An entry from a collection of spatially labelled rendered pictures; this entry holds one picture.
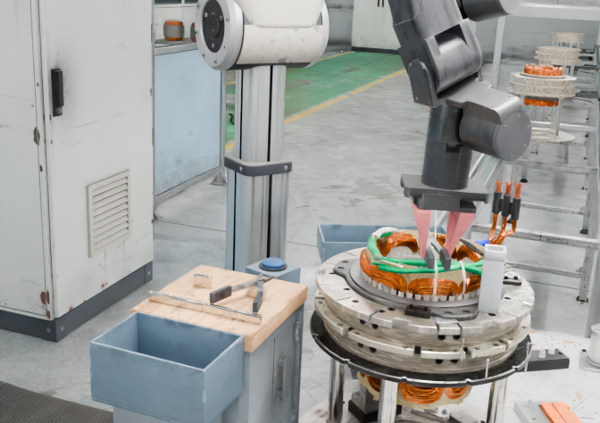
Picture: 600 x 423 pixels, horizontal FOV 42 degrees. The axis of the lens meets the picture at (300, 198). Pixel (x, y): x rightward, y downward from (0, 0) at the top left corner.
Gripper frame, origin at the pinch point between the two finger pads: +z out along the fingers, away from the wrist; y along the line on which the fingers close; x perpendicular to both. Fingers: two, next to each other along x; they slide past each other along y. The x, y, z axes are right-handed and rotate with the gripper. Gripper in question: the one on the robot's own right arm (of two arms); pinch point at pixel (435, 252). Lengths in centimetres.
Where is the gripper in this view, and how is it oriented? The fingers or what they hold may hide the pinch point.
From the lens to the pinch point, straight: 99.9
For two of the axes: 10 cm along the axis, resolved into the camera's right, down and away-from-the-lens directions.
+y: 10.0, 0.8, 0.0
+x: 0.2, -2.9, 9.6
